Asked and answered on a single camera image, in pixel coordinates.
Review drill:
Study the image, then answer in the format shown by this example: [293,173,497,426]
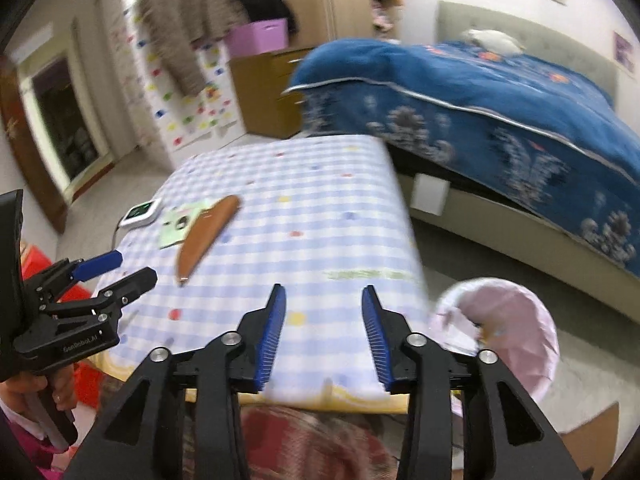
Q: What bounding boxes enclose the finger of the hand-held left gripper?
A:
[25,250,125,302]
[44,266,159,322]

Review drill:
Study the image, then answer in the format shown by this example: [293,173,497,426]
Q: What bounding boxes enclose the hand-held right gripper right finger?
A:
[361,285,583,480]

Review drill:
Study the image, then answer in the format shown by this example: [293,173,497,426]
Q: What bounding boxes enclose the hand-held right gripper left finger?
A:
[62,284,288,480]

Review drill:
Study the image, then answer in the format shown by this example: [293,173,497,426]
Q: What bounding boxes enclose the orange wooden shoehorn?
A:
[176,195,242,287]

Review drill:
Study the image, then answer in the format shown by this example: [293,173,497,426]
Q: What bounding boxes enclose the pink lined bin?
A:
[429,277,560,423]

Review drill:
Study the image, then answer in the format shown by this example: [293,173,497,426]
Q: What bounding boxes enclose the person's left forearm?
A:
[0,402,67,472]

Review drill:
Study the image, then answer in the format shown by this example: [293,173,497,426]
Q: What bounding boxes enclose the person's left hand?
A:
[0,371,79,414]

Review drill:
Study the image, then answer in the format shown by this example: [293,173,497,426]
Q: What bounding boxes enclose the white device with green screen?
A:
[119,199,162,229]

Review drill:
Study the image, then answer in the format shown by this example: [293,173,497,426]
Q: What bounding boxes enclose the green printed card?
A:
[159,200,213,250]

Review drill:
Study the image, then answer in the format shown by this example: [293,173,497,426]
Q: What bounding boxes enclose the red plastic stool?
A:
[20,244,102,407]

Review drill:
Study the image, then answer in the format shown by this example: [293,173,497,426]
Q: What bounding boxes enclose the brown wooden door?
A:
[0,55,69,235]

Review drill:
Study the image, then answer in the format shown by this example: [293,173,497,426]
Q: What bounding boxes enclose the checked tablecloth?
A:
[95,135,432,414]

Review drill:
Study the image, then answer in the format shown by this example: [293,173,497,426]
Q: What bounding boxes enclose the white polka dot cover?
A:
[120,5,247,162]

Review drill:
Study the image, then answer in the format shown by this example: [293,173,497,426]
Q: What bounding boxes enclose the wooden nightstand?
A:
[227,46,322,140]

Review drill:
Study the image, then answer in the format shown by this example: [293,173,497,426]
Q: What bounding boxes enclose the brown quilted jacket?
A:
[136,0,242,97]

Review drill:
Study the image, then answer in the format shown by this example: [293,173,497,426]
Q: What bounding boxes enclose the bed with blue blanket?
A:
[282,37,640,267]

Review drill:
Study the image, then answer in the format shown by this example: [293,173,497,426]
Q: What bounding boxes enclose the purple storage box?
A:
[227,18,291,57]

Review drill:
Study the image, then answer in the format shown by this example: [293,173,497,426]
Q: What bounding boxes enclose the white plush toy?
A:
[460,27,527,54]

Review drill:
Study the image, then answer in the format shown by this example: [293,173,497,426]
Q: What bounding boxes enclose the hanging clothes in wardrobe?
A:
[369,0,404,32]

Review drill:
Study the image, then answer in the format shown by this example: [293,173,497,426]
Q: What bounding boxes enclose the wooden wardrobe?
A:
[277,0,402,47]

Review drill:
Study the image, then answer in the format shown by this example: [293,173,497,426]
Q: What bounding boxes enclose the white tag on bed frame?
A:
[410,174,450,215]

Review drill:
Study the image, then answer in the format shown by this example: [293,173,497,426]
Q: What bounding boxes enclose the small purple wall picture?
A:
[612,31,637,74]

